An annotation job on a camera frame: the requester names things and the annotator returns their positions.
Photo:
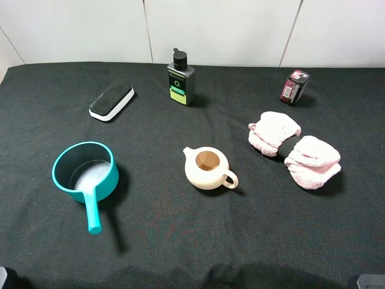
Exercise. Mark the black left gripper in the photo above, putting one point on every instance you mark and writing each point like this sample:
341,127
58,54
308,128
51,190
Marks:
3,278

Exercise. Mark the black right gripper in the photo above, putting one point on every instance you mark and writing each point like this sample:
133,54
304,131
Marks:
371,282

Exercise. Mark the pink towel with black band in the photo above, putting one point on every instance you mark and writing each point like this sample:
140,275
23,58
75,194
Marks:
310,161

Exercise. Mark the black tablecloth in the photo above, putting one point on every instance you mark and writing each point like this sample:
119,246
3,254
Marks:
159,230

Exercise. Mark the cream ceramic teapot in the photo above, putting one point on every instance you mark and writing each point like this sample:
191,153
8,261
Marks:
207,168

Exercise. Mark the black and white eraser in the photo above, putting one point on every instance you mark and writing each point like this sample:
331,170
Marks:
111,101

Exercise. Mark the small black pink box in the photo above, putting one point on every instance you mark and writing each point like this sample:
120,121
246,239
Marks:
294,87

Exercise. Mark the black green pump bottle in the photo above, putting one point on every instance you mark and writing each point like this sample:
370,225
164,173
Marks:
181,78

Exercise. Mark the teal saucepan with handle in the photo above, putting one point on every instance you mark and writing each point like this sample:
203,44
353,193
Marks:
87,172

